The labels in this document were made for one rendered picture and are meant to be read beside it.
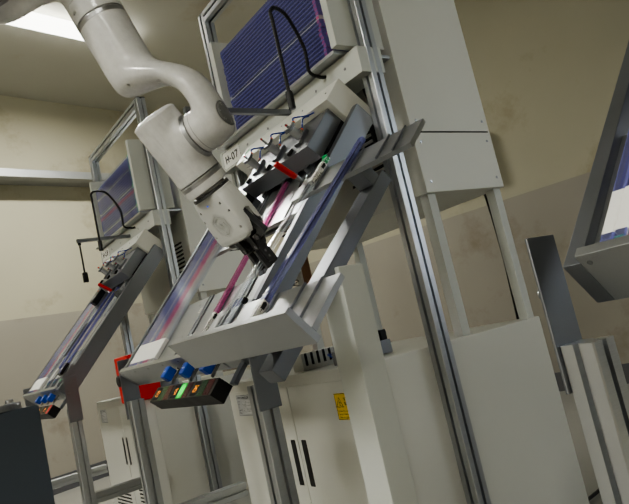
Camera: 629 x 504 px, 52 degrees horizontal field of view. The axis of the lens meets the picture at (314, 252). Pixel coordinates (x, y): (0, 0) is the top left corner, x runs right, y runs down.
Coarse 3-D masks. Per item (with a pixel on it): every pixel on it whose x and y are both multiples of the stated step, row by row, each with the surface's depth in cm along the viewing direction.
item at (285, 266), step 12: (360, 144) 125; (348, 156) 123; (348, 168) 121; (336, 180) 118; (324, 204) 115; (312, 216) 113; (312, 228) 112; (300, 240) 109; (288, 264) 106; (276, 276) 105; (276, 288) 104
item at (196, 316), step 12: (252, 288) 140; (204, 300) 164; (216, 300) 156; (228, 300) 148; (192, 312) 166; (204, 312) 157; (180, 324) 168; (192, 324) 159; (204, 324) 151; (180, 336) 161; (168, 348) 163
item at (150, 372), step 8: (160, 360) 154; (168, 360) 149; (176, 360) 146; (184, 360) 144; (240, 360) 128; (128, 368) 173; (136, 368) 167; (144, 368) 164; (152, 368) 161; (160, 368) 158; (176, 368) 152; (224, 368) 137; (128, 376) 178; (136, 376) 174; (144, 376) 171; (152, 376) 167; (160, 376) 164; (144, 384) 178
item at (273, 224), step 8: (320, 160) 158; (304, 176) 161; (280, 184) 174; (296, 184) 162; (272, 192) 176; (288, 192) 163; (296, 192) 158; (264, 200) 177; (272, 200) 171; (280, 200) 164; (288, 200) 159; (264, 208) 172; (280, 208) 160; (288, 208) 154; (264, 216) 167; (272, 216) 161; (280, 216) 156; (272, 224) 157; (272, 232) 169; (224, 248) 180; (232, 248) 176
